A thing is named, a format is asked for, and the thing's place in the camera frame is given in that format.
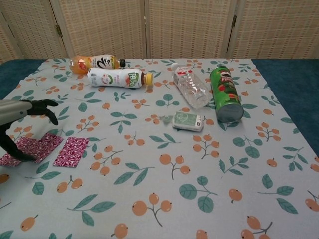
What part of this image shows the green chips can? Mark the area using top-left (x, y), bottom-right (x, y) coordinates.
top-left (209, 65), bottom-right (244, 123)

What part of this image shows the white label bottle yellow cap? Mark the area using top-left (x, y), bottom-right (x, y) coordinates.
top-left (87, 67), bottom-right (153, 88)

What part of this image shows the green tissue packet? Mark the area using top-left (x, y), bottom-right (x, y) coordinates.
top-left (172, 111), bottom-right (205, 132)

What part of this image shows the clear water bottle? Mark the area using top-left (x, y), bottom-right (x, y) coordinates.
top-left (171, 62), bottom-right (210, 109)

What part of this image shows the floral print tablecloth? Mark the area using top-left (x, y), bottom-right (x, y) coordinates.
top-left (0, 58), bottom-right (319, 239)

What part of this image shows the pink patterned packet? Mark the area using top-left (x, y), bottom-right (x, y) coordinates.
top-left (15, 133), bottom-right (63, 164)
top-left (0, 153), bottom-right (23, 168)
top-left (52, 136), bottom-right (90, 169)

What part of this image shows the orange juice bottle black cap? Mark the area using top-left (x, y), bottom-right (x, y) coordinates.
top-left (69, 55), bottom-right (127, 75)

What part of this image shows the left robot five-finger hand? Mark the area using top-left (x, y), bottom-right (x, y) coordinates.
top-left (0, 99), bottom-right (59, 162)

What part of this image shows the woven bamboo folding screen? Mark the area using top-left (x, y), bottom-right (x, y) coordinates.
top-left (0, 0), bottom-right (319, 63)

